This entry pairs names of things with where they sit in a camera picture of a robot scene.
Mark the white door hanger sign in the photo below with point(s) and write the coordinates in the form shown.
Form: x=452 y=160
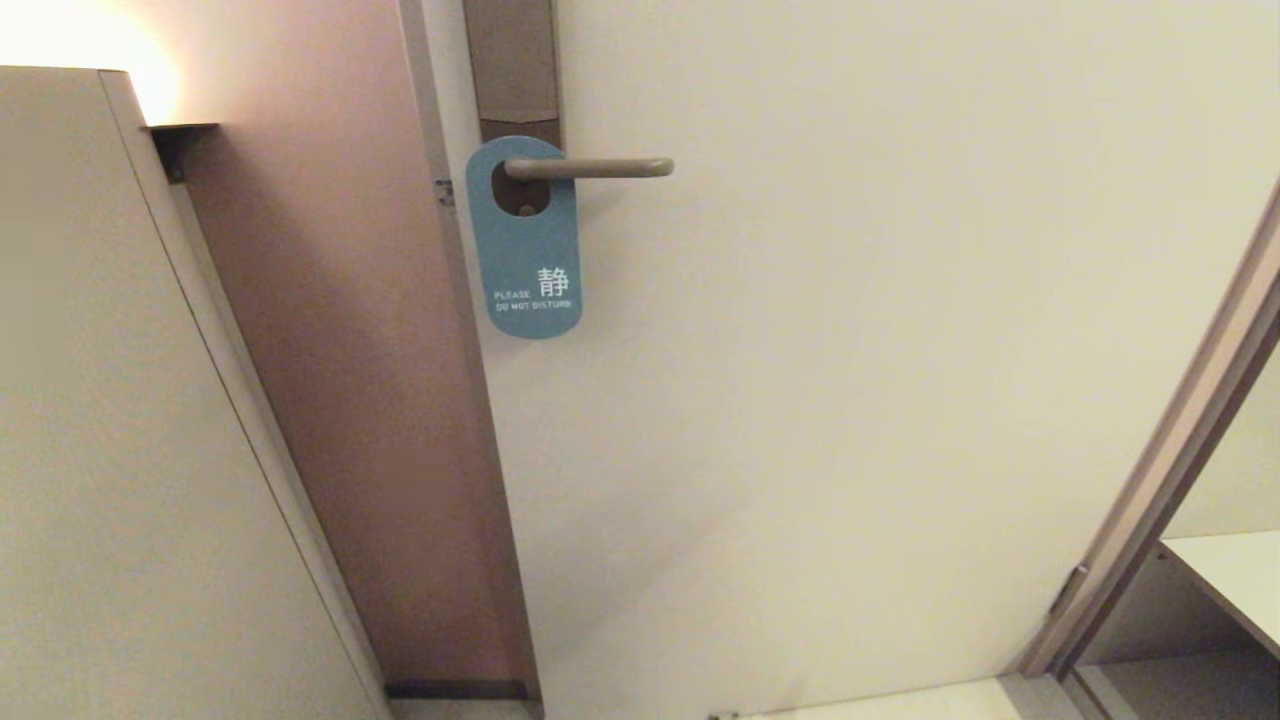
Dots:
x=530 y=260

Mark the white room door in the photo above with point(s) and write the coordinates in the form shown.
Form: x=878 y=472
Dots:
x=850 y=400

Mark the brown door lock plate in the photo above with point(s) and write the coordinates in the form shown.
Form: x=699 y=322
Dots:
x=515 y=60

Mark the dark skirting board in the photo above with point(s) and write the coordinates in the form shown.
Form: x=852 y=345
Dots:
x=455 y=689

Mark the white shelf board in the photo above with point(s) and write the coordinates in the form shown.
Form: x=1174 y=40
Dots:
x=1235 y=570

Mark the metal frame hinge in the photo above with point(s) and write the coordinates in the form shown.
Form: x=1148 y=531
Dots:
x=1068 y=590

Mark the taupe side doorway frame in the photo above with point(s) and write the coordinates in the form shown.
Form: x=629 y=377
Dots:
x=1160 y=480

